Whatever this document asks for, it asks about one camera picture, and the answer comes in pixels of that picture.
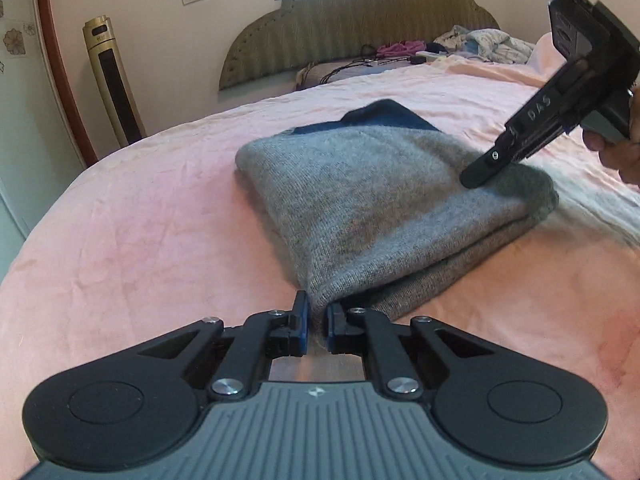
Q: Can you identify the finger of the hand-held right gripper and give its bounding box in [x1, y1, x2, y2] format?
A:
[459, 134, 532, 191]

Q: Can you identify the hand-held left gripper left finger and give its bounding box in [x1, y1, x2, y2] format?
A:
[135, 290, 309, 402]

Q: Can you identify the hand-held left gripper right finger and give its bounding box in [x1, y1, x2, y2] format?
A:
[325, 302, 494, 402]

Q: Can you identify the grey and navy knit sweater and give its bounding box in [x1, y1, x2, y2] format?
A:
[235, 99, 560, 352]

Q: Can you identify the pile of light clothes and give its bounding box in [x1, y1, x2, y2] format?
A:
[432, 24, 537, 66]

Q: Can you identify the person's right hand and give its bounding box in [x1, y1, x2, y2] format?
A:
[582, 85, 640, 187]

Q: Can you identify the peach blanket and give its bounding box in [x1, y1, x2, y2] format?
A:
[430, 34, 640, 243]

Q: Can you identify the magenta garment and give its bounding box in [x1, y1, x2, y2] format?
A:
[376, 40, 427, 59]

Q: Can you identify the pink bed blanket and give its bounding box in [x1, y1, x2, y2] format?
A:
[0, 62, 640, 472]

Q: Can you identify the patterned pillow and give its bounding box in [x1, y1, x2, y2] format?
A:
[295, 61, 353, 91]

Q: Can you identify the olive padded headboard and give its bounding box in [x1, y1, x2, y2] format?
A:
[219, 0, 501, 92]

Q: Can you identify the gold tower fan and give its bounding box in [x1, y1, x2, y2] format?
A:
[82, 16, 147, 147]

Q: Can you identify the white flower-sticker door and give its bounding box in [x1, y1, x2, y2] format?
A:
[0, 0, 87, 242]

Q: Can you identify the black cable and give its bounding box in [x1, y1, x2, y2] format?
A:
[319, 44, 417, 84]

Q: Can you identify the brown wooden door frame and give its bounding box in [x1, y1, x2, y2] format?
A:
[34, 0, 99, 167]

